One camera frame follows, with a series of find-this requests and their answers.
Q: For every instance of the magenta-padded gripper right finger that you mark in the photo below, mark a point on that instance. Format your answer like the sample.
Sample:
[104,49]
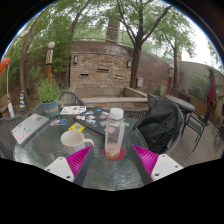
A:
[148,160]

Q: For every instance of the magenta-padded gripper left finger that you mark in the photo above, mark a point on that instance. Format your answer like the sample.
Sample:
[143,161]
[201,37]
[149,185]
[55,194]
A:
[77,159]

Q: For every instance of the clear bottle with white cap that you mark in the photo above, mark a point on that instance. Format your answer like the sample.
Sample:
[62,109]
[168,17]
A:
[115,136]

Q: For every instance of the white ribbed mug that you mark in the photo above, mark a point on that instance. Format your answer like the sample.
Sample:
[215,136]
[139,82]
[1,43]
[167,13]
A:
[73,141]

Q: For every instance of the yellow card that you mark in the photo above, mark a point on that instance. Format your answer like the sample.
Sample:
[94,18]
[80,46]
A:
[76,127]

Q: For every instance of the black jacket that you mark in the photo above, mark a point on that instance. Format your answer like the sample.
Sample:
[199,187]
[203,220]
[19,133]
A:
[160,126]

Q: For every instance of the black laptop with stickers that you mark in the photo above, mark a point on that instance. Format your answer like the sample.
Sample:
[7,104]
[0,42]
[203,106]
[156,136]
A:
[96,125]

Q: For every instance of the small colourful sticker card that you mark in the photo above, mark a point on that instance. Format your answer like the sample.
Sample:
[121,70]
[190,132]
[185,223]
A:
[58,122]

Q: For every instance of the white sticker sheet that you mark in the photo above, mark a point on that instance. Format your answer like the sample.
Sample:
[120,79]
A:
[73,110]

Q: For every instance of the black metal chair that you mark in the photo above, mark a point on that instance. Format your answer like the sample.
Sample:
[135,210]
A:
[195,128]

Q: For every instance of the silver laptop with stickers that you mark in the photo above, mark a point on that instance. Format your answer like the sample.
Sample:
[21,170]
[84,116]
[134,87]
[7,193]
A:
[28,128]

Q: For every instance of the green plant in blue pot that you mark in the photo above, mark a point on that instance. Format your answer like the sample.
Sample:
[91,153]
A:
[49,96]

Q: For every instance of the yellow blue striped cone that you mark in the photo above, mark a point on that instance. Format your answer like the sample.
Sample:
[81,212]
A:
[22,100]

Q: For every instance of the dark-trunk tree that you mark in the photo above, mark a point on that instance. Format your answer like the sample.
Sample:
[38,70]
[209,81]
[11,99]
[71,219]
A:
[136,66]

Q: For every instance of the closed red umbrella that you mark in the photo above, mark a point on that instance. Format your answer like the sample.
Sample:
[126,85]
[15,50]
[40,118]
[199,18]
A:
[211,88]

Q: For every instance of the leaning grey-trunk tree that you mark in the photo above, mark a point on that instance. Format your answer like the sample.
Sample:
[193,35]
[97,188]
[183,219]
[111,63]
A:
[24,66]

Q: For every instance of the grey wall box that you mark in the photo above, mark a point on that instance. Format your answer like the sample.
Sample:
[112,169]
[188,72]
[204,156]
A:
[140,82]

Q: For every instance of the slim wooden lamp post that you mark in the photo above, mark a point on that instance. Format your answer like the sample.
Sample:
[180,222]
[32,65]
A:
[170,80]

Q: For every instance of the black wall lamp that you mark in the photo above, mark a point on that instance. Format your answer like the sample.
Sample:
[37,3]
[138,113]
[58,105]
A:
[75,59]
[129,63]

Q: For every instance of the striped wooden lamp post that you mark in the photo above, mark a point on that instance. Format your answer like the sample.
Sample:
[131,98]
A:
[49,63]

